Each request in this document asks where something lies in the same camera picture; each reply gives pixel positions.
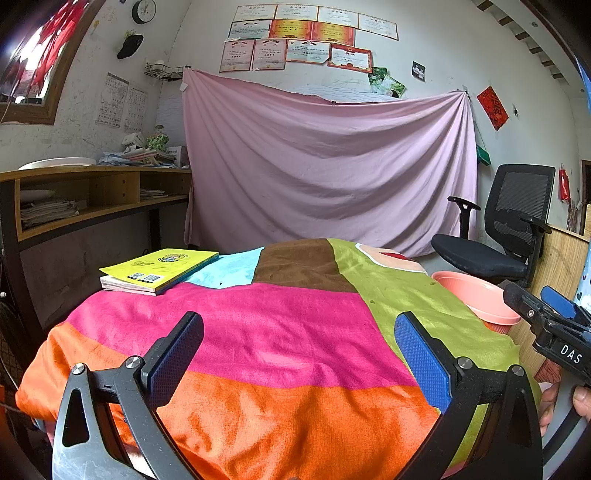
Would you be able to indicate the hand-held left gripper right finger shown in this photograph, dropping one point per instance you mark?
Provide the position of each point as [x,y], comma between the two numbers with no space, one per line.
[422,364]

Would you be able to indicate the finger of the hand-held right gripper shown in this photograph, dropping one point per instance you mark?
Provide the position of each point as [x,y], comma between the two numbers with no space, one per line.
[558,302]
[526,304]

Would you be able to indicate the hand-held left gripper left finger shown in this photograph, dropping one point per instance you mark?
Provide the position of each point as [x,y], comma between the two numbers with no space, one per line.
[173,360]

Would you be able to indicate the salmon plastic basin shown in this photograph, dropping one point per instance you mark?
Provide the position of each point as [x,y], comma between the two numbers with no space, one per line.
[466,295]

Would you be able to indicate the person's right hand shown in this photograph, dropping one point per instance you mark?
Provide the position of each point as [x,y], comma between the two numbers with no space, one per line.
[549,410]

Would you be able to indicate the black office chair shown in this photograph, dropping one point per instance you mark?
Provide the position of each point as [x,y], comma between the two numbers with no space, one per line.
[480,258]

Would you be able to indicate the yellow book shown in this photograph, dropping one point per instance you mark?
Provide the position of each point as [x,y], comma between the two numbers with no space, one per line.
[157,265]

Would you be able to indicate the red hanging ornament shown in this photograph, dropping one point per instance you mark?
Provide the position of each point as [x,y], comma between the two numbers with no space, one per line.
[564,184]

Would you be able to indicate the green flat box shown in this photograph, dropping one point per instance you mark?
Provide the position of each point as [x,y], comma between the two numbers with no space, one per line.
[483,155]

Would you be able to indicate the thin stack of booklets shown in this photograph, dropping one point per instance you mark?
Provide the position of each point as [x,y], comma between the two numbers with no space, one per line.
[153,193]

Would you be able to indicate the wooden shelf with papers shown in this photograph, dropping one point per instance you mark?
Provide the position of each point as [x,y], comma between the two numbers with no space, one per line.
[111,184]

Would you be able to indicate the stack of old papers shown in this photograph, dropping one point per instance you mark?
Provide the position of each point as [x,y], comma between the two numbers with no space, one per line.
[51,213]

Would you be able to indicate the white cardboard box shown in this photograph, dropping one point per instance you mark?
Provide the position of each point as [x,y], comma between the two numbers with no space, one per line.
[178,156]

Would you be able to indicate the pile of papers and books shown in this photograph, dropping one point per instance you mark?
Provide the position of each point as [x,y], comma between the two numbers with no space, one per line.
[138,158]

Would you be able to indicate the pink hanging cloth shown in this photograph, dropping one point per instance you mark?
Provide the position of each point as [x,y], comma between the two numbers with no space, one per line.
[323,161]

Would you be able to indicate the white round tray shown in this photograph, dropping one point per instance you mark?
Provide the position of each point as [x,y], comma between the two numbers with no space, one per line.
[55,163]

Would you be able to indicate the green landscape photo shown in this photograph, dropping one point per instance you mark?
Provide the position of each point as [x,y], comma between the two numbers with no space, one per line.
[376,77]
[392,87]

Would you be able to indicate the small black white photo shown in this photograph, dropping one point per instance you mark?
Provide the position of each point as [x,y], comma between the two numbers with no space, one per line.
[419,71]

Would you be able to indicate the wooden framed window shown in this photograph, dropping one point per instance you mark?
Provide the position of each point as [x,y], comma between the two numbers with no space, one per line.
[60,92]

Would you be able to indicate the black cap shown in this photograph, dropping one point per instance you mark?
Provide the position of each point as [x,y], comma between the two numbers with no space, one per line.
[129,46]

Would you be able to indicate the red hanging clothes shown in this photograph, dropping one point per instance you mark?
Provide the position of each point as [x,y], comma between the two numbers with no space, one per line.
[60,32]

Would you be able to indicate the wooden wall panel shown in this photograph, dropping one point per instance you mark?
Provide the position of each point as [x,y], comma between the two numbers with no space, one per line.
[558,258]

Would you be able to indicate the red paper wall decoration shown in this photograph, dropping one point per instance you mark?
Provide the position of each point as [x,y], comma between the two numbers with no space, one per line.
[492,107]

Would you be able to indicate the small white wall chart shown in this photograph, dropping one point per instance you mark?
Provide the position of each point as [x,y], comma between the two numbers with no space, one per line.
[137,108]

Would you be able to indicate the large white wall chart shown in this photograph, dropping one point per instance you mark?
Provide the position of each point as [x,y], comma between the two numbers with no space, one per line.
[112,99]

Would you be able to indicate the group of wall certificates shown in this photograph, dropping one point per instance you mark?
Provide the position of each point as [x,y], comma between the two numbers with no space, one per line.
[300,39]

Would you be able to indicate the round wall clock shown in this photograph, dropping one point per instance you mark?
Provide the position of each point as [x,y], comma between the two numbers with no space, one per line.
[144,11]

